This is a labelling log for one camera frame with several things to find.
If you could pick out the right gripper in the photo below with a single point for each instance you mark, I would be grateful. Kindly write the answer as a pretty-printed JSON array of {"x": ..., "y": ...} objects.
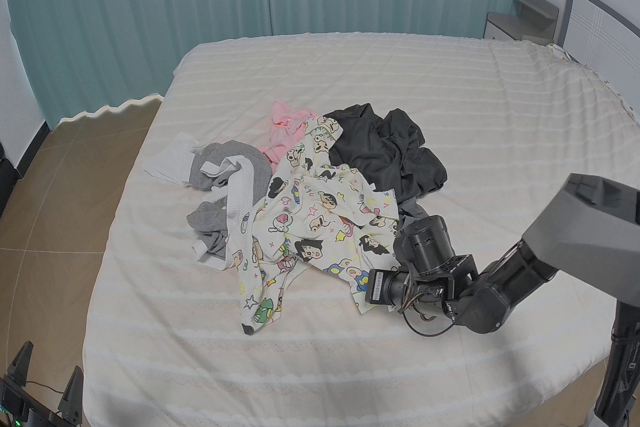
[{"x": 392, "y": 289}]

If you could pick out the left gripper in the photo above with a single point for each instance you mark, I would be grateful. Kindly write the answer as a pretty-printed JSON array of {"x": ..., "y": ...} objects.
[{"x": 45, "y": 417}]

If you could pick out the white printed pyjama top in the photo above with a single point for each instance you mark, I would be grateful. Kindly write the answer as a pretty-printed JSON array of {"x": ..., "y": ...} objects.
[{"x": 310, "y": 215}]

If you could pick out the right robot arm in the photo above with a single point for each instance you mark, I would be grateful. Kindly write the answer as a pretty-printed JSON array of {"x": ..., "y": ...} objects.
[{"x": 580, "y": 225}]

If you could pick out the bed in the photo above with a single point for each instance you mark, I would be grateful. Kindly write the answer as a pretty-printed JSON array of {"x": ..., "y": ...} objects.
[{"x": 350, "y": 89}]

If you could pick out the dark grey garment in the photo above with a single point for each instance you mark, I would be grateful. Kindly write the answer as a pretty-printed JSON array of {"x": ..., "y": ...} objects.
[{"x": 411, "y": 209}]

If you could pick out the black garment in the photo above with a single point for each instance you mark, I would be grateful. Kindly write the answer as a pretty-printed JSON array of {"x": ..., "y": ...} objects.
[{"x": 380, "y": 150}]

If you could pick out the pink garment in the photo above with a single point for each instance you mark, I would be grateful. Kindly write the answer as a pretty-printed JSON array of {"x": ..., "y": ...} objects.
[{"x": 285, "y": 135}]

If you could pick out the grey white garment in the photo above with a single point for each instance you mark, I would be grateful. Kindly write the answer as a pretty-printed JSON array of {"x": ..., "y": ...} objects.
[{"x": 225, "y": 152}]

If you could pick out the grey bedside table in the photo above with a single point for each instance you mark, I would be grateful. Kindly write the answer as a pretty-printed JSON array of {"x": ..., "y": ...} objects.
[{"x": 505, "y": 25}]

